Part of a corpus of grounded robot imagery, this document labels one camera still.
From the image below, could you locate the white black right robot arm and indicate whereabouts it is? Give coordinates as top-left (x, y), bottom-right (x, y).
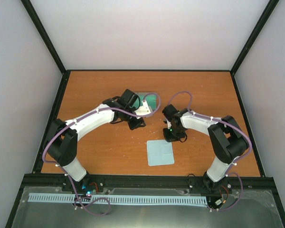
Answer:
top-left (162, 104), bottom-right (252, 193)

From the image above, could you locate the black enclosure frame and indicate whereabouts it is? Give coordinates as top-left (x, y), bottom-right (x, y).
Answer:
top-left (6, 0), bottom-right (278, 228)

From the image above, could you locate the grey glasses case green lining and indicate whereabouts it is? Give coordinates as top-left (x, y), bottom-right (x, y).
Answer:
top-left (133, 92), bottom-right (157, 111)

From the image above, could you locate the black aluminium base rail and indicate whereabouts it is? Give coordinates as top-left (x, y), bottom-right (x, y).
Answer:
top-left (20, 173), bottom-right (276, 194)

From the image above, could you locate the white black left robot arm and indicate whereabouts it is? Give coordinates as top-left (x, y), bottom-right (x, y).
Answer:
top-left (44, 89), bottom-right (152, 191)

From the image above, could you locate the light blue slotted cable duct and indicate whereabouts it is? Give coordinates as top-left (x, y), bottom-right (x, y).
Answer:
top-left (27, 193), bottom-right (207, 207)

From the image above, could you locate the light blue cleaning cloth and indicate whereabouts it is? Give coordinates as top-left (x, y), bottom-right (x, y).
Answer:
top-left (146, 140), bottom-right (174, 166)

